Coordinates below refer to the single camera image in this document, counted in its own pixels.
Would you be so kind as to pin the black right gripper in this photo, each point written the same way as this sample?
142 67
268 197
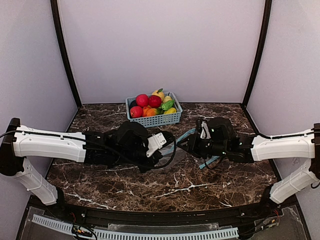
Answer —
194 144

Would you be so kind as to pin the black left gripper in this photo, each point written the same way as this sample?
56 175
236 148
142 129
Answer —
152 162

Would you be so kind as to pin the clear zip top bag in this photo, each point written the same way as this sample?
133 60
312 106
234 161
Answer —
179 153

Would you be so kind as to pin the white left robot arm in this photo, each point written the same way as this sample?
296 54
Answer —
129 144

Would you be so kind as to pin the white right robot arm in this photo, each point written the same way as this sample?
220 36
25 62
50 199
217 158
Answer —
217 137

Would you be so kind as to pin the yellow lemon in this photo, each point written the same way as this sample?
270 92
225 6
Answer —
171 110

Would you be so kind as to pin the blue plastic basket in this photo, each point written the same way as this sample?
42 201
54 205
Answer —
157 120

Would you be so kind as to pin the orange fruit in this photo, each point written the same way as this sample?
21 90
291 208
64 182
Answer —
149 111

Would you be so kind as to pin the red apple top right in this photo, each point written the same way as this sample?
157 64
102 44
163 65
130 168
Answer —
154 101

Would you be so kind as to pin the red apple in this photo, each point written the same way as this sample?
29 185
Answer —
154 101
142 100
136 112

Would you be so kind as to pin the red apple front left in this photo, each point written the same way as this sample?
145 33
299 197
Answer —
136 112

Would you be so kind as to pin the yellow pear with leaf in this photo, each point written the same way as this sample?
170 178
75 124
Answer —
159 93

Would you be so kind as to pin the red apple top left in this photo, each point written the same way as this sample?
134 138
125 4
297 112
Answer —
142 100

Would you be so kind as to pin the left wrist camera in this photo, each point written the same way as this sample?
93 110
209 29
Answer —
158 141

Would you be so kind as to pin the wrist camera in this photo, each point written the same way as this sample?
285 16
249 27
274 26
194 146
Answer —
203 129
158 141

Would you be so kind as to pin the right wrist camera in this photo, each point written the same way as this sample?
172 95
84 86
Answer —
203 129

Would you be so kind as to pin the white slotted cable duct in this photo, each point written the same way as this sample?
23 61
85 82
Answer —
122 232

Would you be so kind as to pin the black front rail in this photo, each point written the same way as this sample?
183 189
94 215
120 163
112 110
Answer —
235 216

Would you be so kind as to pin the right black frame post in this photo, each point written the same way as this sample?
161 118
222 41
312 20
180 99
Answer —
259 52

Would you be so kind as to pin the black frame post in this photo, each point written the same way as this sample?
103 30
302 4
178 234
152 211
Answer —
259 52
63 52

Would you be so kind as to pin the left black frame post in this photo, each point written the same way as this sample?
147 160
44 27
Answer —
63 52

